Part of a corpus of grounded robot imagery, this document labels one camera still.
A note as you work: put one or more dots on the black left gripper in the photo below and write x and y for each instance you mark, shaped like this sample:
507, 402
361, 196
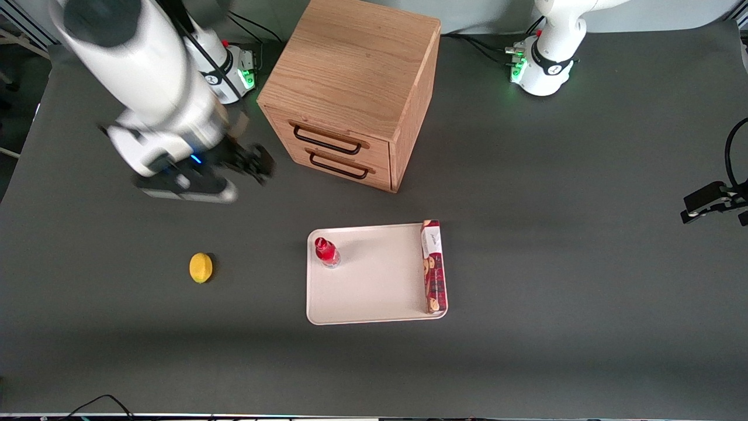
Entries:
708, 200

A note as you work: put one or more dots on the cream plastic tray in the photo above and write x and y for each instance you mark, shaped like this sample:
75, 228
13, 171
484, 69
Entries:
380, 280

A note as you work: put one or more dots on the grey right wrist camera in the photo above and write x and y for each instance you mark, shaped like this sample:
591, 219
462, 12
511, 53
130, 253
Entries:
193, 190

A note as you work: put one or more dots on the yellow lemon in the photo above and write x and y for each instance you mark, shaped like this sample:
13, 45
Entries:
200, 268

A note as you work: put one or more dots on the red cookie box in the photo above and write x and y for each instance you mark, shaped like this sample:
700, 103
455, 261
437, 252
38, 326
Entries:
433, 269

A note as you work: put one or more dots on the wooden drawer front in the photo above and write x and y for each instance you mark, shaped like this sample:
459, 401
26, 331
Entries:
350, 175
339, 131

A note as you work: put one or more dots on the wooden drawer cabinet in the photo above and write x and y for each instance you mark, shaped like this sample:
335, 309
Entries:
350, 76

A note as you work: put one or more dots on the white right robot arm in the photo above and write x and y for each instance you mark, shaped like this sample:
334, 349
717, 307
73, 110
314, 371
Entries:
152, 76

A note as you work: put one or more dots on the aluminium frame rail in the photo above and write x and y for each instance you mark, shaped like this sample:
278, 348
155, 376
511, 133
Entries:
26, 26

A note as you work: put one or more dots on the red coke bottle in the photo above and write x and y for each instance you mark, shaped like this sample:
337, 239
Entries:
326, 251

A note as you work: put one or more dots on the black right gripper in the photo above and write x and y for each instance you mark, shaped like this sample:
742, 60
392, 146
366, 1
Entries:
244, 158

